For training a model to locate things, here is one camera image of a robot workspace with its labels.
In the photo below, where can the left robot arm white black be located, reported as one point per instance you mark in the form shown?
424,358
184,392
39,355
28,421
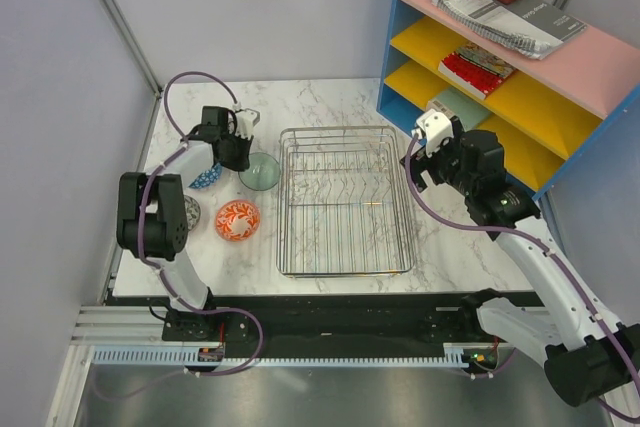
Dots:
151,219

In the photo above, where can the blue patterned bowl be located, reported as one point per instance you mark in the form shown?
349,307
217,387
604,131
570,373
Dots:
207,178

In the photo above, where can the orange patterned glass bowl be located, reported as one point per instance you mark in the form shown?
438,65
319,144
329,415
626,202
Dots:
237,220

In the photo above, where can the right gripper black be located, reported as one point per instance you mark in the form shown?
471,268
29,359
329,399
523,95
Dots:
419,162

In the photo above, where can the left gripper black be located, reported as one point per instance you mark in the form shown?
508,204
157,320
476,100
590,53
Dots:
242,163

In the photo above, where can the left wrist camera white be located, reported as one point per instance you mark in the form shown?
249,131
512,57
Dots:
245,121

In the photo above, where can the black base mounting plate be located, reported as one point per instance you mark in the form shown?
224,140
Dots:
382,323

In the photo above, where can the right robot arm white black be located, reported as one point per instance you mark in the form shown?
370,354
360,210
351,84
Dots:
584,348

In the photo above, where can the green glass bowl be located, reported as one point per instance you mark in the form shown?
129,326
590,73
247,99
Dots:
263,173

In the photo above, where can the aluminium frame rail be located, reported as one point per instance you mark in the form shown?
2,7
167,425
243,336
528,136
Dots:
116,325

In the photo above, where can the grey patterned bowl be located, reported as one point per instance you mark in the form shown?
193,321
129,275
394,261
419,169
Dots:
193,212

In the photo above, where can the light blue cable duct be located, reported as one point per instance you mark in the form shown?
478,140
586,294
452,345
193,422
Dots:
209,355

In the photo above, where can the light green book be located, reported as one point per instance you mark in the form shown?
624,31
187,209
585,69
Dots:
452,102

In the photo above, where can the metal wire dish rack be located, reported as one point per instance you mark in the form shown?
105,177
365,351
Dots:
343,203

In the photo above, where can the grey setup guide booklet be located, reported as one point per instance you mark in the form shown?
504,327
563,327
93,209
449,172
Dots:
563,26

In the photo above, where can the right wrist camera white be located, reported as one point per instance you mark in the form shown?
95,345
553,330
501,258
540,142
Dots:
434,128

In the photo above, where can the spiral bound notebook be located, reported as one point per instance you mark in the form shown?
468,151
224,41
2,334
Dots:
511,27

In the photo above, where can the colourful wooden shelf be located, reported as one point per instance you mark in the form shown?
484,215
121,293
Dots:
543,81

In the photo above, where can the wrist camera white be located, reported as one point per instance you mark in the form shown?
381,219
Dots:
434,128
245,121

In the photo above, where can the red patterned book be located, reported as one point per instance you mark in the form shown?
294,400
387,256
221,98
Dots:
476,70

